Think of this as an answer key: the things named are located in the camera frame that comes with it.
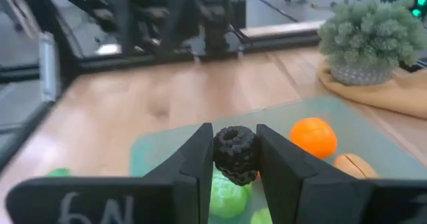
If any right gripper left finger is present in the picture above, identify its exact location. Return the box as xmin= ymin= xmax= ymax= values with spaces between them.
xmin=5 ymin=122 xmax=214 ymax=224

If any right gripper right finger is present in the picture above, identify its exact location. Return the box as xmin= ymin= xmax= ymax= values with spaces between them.
xmin=256 ymin=123 xmax=427 ymax=224

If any green cabbage toy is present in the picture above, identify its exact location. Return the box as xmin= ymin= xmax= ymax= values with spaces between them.
xmin=209 ymin=170 xmax=254 ymax=219

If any black blackberry toy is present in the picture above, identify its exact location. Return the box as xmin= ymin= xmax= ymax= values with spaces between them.
xmin=212 ymin=125 xmax=261 ymax=187

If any brown potato toy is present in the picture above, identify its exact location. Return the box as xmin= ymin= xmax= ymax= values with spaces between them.
xmin=332 ymin=153 xmax=380 ymax=180

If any teal translucent plastic tupperware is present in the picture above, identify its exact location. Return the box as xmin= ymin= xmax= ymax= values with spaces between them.
xmin=129 ymin=95 xmax=427 ymax=224

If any green pea pod toy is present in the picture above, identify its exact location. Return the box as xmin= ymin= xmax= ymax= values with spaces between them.
xmin=46 ymin=167 xmax=73 ymax=178

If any green succulent potted plant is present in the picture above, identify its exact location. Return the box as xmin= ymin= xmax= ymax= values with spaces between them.
xmin=316 ymin=0 xmax=427 ymax=87

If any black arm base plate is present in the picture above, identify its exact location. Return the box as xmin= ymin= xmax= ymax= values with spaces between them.
xmin=143 ymin=33 xmax=246 ymax=63

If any silver metal bracket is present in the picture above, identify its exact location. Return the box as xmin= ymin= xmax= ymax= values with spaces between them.
xmin=38 ymin=32 xmax=63 ymax=102

